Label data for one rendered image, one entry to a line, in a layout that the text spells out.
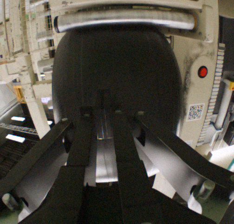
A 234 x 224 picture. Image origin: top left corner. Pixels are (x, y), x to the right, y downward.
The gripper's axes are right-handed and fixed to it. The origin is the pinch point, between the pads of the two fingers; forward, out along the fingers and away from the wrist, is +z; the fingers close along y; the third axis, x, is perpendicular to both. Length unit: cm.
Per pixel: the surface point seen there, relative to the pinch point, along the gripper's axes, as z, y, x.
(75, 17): 17.9, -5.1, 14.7
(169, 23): 18.5, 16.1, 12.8
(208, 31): 14.6, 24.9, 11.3
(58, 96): 12.8, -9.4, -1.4
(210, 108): 31, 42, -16
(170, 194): 39, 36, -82
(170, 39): 67, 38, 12
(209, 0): 24.3, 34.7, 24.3
